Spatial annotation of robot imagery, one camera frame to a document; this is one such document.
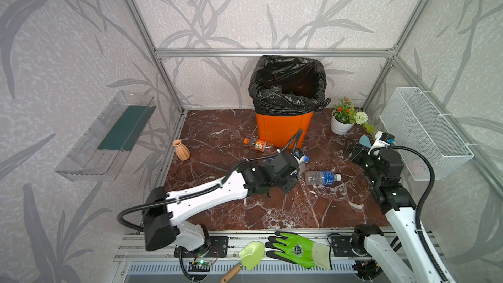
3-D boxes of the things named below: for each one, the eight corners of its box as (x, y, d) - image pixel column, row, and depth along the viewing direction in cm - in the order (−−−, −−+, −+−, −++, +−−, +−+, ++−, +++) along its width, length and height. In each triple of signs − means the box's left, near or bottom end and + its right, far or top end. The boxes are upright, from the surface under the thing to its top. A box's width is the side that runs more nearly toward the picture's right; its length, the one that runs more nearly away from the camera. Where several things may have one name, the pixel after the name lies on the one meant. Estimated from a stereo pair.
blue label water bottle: (306, 187, 91) (308, 181, 87) (305, 176, 95) (307, 170, 90) (340, 187, 91) (344, 181, 86) (337, 176, 95) (341, 170, 90)
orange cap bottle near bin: (243, 146, 105) (242, 141, 101) (247, 140, 108) (246, 134, 104) (262, 153, 102) (262, 147, 99) (265, 146, 105) (265, 140, 101)
